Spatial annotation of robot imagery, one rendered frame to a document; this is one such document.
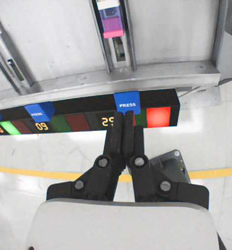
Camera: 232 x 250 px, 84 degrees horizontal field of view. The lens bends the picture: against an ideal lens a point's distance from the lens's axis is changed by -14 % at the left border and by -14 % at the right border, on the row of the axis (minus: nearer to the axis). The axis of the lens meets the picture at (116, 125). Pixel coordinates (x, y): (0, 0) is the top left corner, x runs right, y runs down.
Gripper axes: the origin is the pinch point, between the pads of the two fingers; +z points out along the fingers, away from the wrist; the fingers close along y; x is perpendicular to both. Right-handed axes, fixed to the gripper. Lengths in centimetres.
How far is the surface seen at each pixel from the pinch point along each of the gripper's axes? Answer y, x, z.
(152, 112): 2.6, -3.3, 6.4
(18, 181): -100, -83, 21
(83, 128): -7.2, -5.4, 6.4
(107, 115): -3.1, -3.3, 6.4
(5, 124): -21.7, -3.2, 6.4
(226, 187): 51, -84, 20
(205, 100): 36, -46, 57
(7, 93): -13.4, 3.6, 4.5
